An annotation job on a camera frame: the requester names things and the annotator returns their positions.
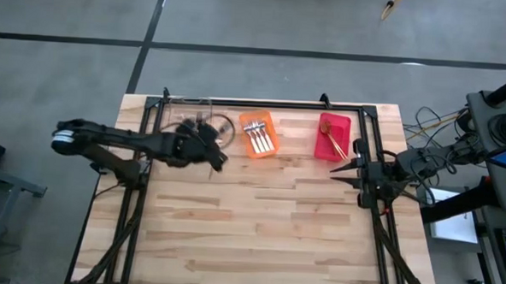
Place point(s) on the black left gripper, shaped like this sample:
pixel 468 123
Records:
pixel 193 148

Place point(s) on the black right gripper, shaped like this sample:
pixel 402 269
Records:
pixel 371 177

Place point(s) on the orange plastic bin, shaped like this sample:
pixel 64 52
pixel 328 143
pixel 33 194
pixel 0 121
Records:
pixel 244 143

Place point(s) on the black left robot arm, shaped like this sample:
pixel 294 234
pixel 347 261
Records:
pixel 107 137

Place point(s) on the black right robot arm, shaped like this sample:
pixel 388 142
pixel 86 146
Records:
pixel 432 160

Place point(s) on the clear plastic bin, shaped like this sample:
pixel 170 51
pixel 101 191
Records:
pixel 173 113

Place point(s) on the red plastic bin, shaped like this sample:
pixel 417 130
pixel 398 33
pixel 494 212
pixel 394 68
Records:
pixel 341 128

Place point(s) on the black table clamp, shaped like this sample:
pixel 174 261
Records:
pixel 166 92
pixel 324 99

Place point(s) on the black metal beam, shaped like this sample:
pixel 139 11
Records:
pixel 451 210

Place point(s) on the white box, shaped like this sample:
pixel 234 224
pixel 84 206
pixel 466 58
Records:
pixel 454 228

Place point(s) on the grey and black equipment cart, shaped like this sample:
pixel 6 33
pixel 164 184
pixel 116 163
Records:
pixel 478 126

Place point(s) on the grey metal bench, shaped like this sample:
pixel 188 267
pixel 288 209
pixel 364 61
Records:
pixel 7 182

